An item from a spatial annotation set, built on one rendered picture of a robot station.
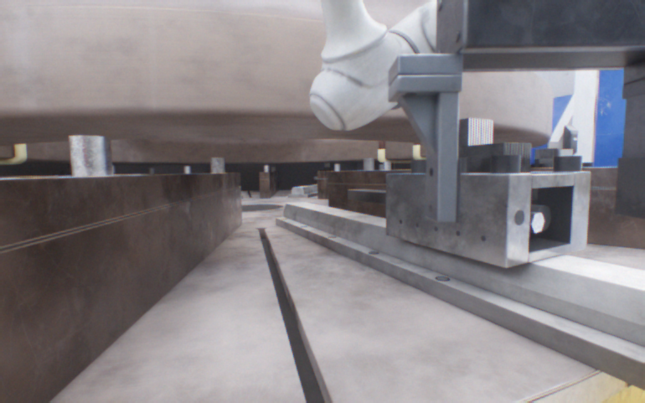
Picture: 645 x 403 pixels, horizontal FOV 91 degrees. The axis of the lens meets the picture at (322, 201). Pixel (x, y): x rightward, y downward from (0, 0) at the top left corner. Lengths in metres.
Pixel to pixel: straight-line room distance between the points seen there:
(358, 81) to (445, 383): 0.53
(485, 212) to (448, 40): 0.65
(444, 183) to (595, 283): 0.69
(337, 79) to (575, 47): 0.31
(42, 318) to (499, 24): 0.72
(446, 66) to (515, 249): 0.68
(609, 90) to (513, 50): 5.19
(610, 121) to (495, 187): 4.55
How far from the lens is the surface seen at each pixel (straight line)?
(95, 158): 0.91
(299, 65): 0.97
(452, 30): 0.23
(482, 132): 1.09
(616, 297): 0.86
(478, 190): 0.86
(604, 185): 2.02
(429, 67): 0.21
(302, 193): 4.54
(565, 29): 0.24
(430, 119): 0.22
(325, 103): 0.48
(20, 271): 0.68
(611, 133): 5.33
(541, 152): 3.06
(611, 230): 2.04
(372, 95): 0.49
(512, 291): 0.95
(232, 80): 0.94
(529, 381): 0.75
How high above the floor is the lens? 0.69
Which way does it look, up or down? 6 degrees down
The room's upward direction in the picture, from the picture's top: 1 degrees counter-clockwise
